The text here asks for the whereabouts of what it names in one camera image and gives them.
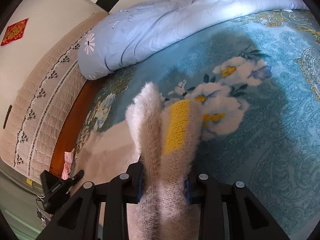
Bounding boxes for teal floral plush blanket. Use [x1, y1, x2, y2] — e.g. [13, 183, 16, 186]
[73, 10, 319, 239]

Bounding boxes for beige quilted headboard cover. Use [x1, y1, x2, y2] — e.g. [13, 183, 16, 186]
[1, 12, 108, 183]

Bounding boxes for beige fuzzy knit sweater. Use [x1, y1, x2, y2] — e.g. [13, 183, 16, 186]
[75, 82, 202, 239]

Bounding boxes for red paper wall decoration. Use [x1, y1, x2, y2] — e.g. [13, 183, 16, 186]
[1, 18, 29, 46]

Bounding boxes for light blue floral duvet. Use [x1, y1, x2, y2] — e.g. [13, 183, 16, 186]
[78, 0, 307, 80]

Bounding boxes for brown wooden bed frame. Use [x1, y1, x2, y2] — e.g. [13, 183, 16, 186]
[49, 77, 106, 177]

